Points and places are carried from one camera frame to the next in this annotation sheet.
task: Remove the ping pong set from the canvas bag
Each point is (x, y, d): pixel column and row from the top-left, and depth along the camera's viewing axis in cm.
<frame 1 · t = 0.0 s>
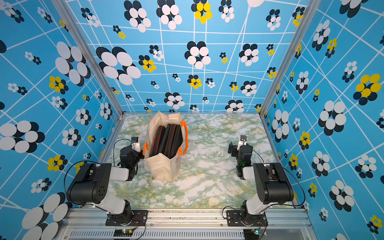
left hand: (145, 143, 94), fingers open
right hand: (241, 142, 94), fingers open
beige canvas bag orange handles: (163, 168, 82), point 10 cm above the table
black ping pong case: (177, 140, 86), point 17 cm above the table
red-trim ping pong case: (172, 132, 90), point 17 cm above the table
black ping pong case 2: (163, 148, 83), point 17 cm above the table
black ping pong case 3: (158, 141, 86), point 17 cm above the table

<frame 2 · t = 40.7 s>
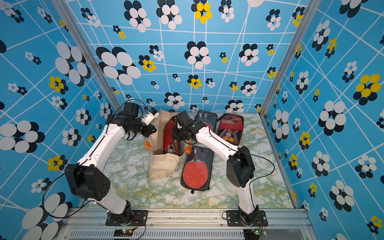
left hand: (155, 127, 83), fingers closed
right hand: (173, 134, 85), fingers open
black ping pong case: (209, 118, 118), on the table
red-trim ping pong case: (230, 127, 110), point 3 cm above the table
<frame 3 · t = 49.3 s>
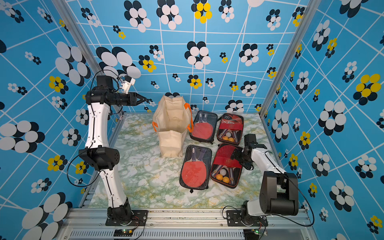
left hand: (144, 97, 80), fingers open
right hand: (238, 159, 89), fingers open
beige canvas bag orange handles: (172, 118, 113), point 5 cm above the table
black ping pong case 3: (225, 170, 89), point 3 cm above the table
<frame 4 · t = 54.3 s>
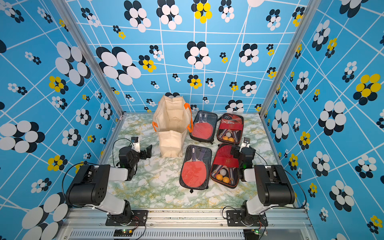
left hand: (145, 143, 94), fingers open
right hand: (244, 145, 93), fingers open
